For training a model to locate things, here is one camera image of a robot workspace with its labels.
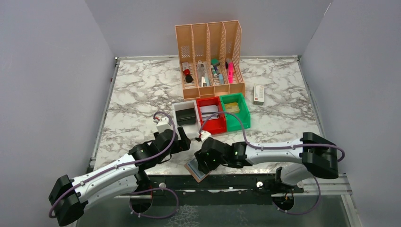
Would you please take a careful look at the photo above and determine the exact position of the brown leather card holder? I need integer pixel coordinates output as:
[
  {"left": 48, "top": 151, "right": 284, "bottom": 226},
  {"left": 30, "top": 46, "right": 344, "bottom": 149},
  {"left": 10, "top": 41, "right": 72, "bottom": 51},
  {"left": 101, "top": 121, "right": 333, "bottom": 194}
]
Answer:
[{"left": 184, "top": 158, "right": 209, "bottom": 183}]

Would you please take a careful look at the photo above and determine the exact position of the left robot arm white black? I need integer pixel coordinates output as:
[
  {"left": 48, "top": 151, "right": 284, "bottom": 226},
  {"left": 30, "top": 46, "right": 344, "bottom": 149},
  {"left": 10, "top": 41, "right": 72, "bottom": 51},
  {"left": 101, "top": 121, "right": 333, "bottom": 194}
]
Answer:
[{"left": 49, "top": 127, "right": 191, "bottom": 227}]

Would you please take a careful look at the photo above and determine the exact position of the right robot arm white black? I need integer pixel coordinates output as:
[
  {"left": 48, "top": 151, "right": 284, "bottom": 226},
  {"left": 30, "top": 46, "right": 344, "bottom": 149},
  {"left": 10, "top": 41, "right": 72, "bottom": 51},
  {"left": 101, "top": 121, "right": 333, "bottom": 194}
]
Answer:
[{"left": 195, "top": 132, "right": 345, "bottom": 192}]

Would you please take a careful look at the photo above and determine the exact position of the black card stack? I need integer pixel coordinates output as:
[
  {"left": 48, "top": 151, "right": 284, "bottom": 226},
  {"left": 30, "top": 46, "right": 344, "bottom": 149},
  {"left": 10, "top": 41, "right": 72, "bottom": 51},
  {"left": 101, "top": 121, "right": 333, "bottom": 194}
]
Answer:
[{"left": 175, "top": 108, "right": 197, "bottom": 126}]

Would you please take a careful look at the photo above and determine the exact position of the white card stack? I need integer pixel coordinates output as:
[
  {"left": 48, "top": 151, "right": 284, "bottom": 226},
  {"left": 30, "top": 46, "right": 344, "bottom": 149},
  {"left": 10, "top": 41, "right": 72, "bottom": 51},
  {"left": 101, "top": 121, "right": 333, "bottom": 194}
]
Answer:
[{"left": 200, "top": 105, "right": 218, "bottom": 121}]

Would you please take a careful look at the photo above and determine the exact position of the gold card stack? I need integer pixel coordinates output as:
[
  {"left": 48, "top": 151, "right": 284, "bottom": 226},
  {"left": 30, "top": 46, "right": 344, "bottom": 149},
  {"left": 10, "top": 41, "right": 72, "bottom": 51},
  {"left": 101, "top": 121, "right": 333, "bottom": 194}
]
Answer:
[{"left": 224, "top": 102, "right": 240, "bottom": 114}]

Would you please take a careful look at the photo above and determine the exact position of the red plastic bin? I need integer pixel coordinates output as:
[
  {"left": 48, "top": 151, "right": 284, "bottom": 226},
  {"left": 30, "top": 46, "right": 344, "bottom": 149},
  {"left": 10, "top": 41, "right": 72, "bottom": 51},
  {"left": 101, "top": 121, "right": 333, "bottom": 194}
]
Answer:
[{"left": 196, "top": 97, "right": 227, "bottom": 135}]

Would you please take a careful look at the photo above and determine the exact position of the white plastic bin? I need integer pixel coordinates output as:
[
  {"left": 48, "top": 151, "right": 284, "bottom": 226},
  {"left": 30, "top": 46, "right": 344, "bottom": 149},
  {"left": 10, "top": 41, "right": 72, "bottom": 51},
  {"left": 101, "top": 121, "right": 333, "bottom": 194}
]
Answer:
[{"left": 172, "top": 100, "right": 201, "bottom": 139}]

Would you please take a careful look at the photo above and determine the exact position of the green plastic bin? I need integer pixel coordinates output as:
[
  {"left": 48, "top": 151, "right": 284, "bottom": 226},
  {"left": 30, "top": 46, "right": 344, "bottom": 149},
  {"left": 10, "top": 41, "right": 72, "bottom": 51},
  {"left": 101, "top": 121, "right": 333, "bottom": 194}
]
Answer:
[{"left": 220, "top": 93, "right": 251, "bottom": 132}]

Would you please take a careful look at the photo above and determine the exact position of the red black small object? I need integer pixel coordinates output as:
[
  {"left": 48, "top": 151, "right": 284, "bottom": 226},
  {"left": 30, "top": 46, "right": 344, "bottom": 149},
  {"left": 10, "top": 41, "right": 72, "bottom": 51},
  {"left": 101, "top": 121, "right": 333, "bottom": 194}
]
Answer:
[{"left": 183, "top": 69, "right": 193, "bottom": 83}]

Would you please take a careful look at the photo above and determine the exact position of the blue white marker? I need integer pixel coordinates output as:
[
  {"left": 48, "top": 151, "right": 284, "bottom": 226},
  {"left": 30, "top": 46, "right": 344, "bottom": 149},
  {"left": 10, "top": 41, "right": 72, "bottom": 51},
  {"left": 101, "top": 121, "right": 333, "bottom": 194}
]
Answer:
[{"left": 218, "top": 73, "right": 225, "bottom": 85}]

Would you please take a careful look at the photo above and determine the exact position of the white red small box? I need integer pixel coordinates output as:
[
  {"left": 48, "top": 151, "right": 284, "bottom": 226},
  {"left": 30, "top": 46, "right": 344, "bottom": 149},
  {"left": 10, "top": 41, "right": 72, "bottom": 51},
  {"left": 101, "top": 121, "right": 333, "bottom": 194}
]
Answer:
[{"left": 253, "top": 84, "right": 265, "bottom": 105}]

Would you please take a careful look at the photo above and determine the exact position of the pink highlighter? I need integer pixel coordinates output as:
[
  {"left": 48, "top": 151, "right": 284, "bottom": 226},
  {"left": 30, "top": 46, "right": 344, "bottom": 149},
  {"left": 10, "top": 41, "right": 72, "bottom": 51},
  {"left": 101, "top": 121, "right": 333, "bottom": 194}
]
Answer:
[{"left": 226, "top": 62, "right": 234, "bottom": 84}]

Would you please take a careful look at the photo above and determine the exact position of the teal capped marker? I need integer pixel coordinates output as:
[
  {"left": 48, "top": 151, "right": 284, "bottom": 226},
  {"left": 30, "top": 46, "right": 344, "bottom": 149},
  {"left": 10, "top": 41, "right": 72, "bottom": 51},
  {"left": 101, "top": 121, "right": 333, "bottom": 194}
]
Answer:
[{"left": 211, "top": 59, "right": 219, "bottom": 78}]

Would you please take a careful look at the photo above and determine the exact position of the peach desk file organizer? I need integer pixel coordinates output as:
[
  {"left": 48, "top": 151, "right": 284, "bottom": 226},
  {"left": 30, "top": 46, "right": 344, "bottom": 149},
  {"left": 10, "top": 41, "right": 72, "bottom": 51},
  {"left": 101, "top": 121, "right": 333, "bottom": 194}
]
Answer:
[{"left": 175, "top": 20, "right": 245, "bottom": 101}]

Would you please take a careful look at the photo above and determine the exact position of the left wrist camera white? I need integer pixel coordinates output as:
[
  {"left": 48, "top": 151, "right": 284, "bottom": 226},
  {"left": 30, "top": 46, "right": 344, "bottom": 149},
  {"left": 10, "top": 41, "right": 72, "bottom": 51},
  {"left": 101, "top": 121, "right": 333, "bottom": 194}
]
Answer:
[{"left": 156, "top": 117, "right": 173, "bottom": 133}]

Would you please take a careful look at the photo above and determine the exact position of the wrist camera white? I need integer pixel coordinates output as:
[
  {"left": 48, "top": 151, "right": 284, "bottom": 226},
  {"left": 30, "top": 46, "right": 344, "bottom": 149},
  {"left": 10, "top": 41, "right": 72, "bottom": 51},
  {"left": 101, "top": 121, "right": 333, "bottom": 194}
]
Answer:
[
  {"left": 199, "top": 131, "right": 212, "bottom": 142},
  {"left": 156, "top": 117, "right": 173, "bottom": 133}
]

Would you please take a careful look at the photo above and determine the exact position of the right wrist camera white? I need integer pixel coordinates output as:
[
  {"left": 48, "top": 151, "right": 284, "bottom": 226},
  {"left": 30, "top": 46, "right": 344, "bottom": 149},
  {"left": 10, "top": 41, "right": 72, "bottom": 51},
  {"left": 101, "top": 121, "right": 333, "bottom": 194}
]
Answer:
[{"left": 199, "top": 131, "right": 212, "bottom": 142}]

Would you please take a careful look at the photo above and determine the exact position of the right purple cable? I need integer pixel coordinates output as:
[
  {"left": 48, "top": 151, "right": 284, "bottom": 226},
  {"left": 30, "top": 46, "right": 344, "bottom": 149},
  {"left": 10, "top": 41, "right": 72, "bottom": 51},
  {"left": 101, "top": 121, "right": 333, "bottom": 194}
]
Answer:
[{"left": 197, "top": 111, "right": 347, "bottom": 217}]

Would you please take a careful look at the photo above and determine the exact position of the purple cable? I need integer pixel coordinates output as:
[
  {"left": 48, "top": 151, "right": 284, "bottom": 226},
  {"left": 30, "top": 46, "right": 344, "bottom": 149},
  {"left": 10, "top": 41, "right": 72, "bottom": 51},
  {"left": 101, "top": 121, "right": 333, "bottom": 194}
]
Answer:
[
  {"left": 48, "top": 111, "right": 180, "bottom": 220},
  {"left": 197, "top": 111, "right": 347, "bottom": 217}
]

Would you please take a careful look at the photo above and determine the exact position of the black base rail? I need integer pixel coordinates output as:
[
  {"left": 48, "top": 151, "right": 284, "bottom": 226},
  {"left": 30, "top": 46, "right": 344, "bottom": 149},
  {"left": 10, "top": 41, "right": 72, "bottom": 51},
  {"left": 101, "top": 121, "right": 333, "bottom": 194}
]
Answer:
[{"left": 119, "top": 174, "right": 305, "bottom": 208}]

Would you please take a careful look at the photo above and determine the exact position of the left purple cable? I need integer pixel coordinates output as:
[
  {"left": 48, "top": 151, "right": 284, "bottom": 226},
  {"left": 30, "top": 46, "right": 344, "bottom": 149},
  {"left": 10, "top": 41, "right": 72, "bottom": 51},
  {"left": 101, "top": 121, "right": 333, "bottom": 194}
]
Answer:
[{"left": 48, "top": 111, "right": 180, "bottom": 220}]

